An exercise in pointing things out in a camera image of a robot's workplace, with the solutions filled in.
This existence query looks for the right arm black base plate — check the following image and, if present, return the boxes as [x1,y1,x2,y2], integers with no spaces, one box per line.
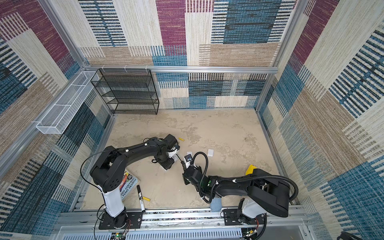
[220,209,266,226]

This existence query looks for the black yellow handled screwdriver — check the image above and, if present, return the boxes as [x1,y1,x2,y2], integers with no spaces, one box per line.
[176,154,186,171]

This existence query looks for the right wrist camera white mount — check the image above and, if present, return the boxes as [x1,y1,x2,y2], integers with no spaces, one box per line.
[184,155,194,169]

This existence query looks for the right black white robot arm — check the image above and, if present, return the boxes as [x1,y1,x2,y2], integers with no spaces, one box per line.
[183,166,299,219]

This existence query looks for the colourful paperback book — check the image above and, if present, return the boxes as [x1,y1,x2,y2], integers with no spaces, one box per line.
[119,170,140,201]

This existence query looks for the white wire mesh basket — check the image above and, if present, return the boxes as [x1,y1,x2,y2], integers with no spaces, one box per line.
[36,71,96,135]

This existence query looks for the black corrugated cable hose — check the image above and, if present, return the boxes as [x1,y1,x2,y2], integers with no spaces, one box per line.
[191,151,300,240]

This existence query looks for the black marker pen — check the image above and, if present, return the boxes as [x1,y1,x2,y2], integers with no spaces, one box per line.
[137,185,146,213]

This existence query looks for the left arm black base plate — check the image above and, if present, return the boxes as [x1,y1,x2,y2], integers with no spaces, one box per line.
[98,212,143,230]

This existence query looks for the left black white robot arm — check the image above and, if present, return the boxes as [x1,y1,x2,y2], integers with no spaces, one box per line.
[90,134,180,230]

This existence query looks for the white remote with green buttons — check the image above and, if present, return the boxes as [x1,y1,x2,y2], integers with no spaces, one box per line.
[168,149,179,161]

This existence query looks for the blue grey fabric case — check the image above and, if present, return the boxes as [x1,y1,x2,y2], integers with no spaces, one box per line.
[210,197,222,212]

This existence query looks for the black wire shelf rack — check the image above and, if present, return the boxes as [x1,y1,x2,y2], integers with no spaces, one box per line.
[91,68,160,115]

